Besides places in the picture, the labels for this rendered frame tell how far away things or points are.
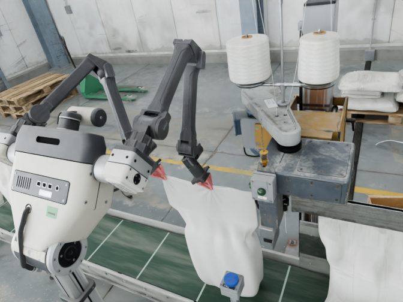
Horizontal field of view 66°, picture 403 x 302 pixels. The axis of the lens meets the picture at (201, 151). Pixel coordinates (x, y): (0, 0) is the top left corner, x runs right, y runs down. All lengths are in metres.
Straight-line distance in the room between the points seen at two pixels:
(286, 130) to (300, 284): 1.05
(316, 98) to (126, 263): 1.53
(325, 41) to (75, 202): 0.95
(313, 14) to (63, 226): 1.16
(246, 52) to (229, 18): 5.40
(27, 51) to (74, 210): 8.50
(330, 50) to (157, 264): 1.58
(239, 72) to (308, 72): 0.25
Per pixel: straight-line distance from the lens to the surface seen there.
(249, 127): 1.47
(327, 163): 1.11
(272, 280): 1.94
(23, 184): 1.24
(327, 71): 1.18
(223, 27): 6.68
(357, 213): 1.33
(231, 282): 1.37
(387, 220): 1.34
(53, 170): 1.13
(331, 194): 1.08
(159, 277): 2.06
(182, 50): 1.21
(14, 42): 9.28
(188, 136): 1.32
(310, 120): 1.37
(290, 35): 6.32
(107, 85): 1.60
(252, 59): 1.21
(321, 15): 1.35
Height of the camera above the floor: 1.98
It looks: 32 degrees down
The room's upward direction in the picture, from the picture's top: 11 degrees counter-clockwise
